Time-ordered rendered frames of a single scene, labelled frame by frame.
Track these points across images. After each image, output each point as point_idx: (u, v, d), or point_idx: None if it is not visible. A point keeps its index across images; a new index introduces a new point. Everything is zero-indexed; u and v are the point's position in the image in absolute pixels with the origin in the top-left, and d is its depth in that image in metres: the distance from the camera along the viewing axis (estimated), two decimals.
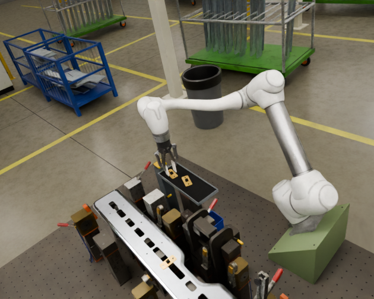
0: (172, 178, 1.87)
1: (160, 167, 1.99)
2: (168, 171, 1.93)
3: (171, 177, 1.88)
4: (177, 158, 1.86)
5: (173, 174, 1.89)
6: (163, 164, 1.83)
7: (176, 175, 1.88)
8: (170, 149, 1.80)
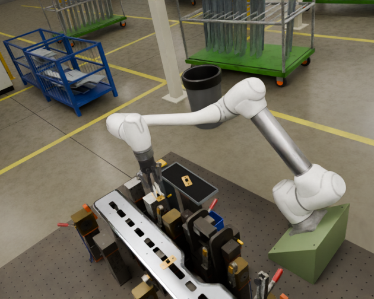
0: (158, 200, 1.64)
1: None
2: None
3: (157, 199, 1.64)
4: (161, 180, 1.63)
5: (159, 196, 1.66)
6: (149, 184, 1.60)
7: (163, 197, 1.65)
8: (154, 168, 1.57)
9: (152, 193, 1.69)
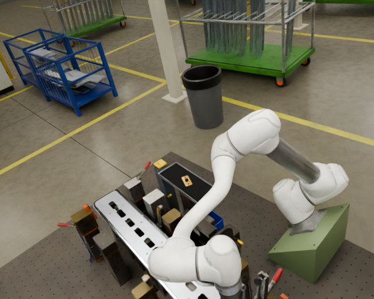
0: None
1: (160, 167, 1.99)
2: None
3: None
4: None
5: None
6: None
7: None
8: (238, 296, 1.13)
9: None
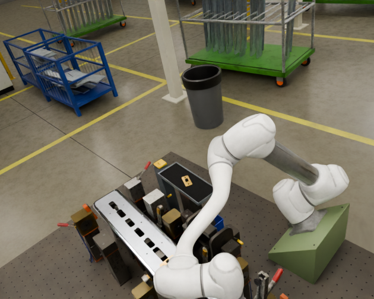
0: None
1: (160, 167, 1.99)
2: None
3: None
4: None
5: None
6: None
7: None
8: None
9: None
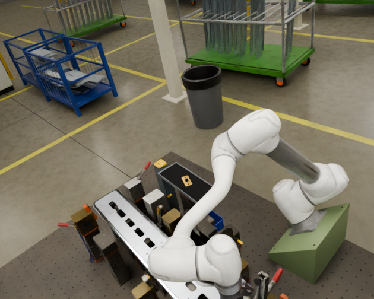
0: None
1: (160, 167, 1.99)
2: None
3: None
4: (254, 290, 1.20)
5: None
6: None
7: None
8: (239, 295, 1.13)
9: None
